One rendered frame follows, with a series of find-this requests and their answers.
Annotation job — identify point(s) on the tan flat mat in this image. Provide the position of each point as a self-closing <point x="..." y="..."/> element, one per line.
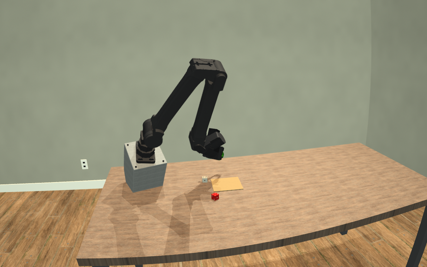
<point x="226" y="184"/>

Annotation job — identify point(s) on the red dice with white pips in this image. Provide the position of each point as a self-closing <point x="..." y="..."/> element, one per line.
<point x="215" y="196"/>

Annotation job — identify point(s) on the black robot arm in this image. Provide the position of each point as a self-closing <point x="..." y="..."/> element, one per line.
<point x="153" y="129"/>

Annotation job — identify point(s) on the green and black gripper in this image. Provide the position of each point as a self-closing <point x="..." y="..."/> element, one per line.
<point x="216" y="155"/>

